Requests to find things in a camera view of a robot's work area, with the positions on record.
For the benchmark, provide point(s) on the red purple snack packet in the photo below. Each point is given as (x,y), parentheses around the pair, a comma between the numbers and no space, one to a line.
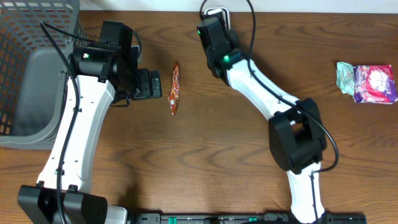
(374,84)

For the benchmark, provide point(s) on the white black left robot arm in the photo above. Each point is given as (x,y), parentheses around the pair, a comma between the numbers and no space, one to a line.
(101,74)

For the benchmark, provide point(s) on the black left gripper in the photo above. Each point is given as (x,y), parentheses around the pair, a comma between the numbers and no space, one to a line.
(149,84)

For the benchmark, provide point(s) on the orange red snack sachet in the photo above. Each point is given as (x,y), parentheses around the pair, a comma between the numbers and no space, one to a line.
(174,93)

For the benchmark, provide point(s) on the teal snack wrapper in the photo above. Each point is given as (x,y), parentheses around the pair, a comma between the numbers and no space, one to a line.
(345,77)

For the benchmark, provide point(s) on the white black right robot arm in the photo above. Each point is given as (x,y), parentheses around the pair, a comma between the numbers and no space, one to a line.
(296,142)

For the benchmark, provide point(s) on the white barcode scanner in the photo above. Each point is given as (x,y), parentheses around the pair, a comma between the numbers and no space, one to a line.
(221,12)

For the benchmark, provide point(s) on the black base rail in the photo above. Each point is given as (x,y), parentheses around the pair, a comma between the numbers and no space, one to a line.
(278,218)

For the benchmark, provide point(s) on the grey plastic mesh basket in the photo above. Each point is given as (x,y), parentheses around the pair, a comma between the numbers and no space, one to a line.
(33,76)

